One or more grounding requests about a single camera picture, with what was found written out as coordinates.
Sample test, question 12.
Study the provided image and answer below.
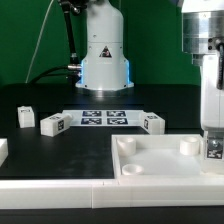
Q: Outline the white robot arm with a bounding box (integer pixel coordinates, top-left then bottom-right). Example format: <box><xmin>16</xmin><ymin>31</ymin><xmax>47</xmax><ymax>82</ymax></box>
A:
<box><xmin>182</xmin><ymin>0</ymin><xmax>224</xmax><ymax>132</ymax></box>

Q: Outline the white square tabletop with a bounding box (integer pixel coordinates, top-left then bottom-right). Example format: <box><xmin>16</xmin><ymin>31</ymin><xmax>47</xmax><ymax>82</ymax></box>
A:
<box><xmin>110</xmin><ymin>134</ymin><xmax>224</xmax><ymax>178</ymax></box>

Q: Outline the white U-shaped obstacle fence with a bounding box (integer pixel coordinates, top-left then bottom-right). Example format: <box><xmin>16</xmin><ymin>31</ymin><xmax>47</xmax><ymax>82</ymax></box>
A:
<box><xmin>0</xmin><ymin>138</ymin><xmax>224</xmax><ymax>210</ymax></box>

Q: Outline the white sheet with AprilTags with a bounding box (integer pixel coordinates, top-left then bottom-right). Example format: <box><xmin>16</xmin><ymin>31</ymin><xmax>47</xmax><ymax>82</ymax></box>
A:
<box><xmin>63</xmin><ymin>110</ymin><xmax>142</xmax><ymax>126</ymax></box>

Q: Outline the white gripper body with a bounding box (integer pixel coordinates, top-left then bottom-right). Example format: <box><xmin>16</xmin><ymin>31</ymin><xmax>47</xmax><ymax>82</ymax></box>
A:
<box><xmin>200</xmin><ymin>55</ymin><xmax>224</xmax><ymax>131</ymax></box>

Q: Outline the black cable bundle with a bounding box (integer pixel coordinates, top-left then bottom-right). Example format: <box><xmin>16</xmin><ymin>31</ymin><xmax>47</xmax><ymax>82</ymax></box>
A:
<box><xmin>29</xmin><ymin>0</ymin><xmax>88</xmax><ymax>84</ymax></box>

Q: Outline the white thin cable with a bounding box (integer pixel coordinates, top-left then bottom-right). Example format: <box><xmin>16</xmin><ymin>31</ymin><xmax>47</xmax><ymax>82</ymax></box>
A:
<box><xmin>25</xmin><ymin>0</ymin><xmax>55</xmax><ymax>84</ymax></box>

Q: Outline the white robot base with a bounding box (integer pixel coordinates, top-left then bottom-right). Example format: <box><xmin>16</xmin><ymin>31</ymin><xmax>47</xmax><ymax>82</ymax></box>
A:
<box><xmin>76</xmin><ymin>0</ymin><xmax>134</xmax><ymax>91</ymax></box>

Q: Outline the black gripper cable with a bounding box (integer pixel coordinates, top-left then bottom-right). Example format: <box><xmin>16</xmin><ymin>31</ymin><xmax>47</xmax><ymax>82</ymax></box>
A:
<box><xmin>214</xmin><ymin>39</ymin><xmax>224</xmax><ymax>91</ymax></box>

